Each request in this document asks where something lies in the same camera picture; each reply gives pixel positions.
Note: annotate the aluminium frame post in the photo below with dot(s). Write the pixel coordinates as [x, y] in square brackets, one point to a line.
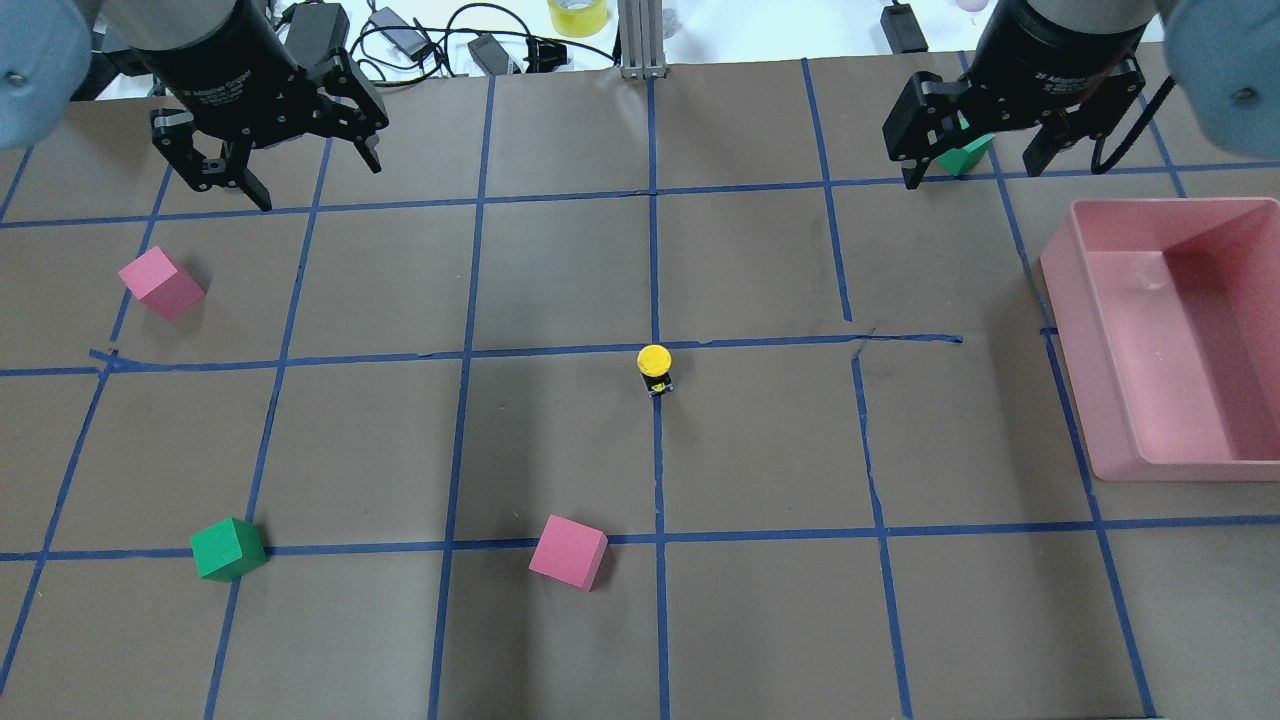
[641, 36]

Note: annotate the pink cube centre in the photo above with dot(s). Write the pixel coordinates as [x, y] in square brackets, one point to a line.
[570, 552]

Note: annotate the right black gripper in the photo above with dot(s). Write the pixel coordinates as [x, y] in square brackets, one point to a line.
[1052, 55]

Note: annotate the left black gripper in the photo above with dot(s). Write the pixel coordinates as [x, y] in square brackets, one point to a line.
[222, 62]

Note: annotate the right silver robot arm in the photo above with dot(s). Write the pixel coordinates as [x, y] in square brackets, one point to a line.
[1222, 54]

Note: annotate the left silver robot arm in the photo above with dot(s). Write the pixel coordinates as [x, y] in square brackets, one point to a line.
[46, 49]

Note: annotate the pink plastic bin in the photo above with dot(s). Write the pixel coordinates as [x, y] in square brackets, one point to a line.
[1168, 316]

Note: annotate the green cube near left arm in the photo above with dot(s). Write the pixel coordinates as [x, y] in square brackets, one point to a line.
[227, 550]

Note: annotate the green cube table edge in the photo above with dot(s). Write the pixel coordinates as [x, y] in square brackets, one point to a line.
[958, 162]

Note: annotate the black power adapter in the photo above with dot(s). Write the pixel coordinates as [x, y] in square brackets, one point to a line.
[312, 30]

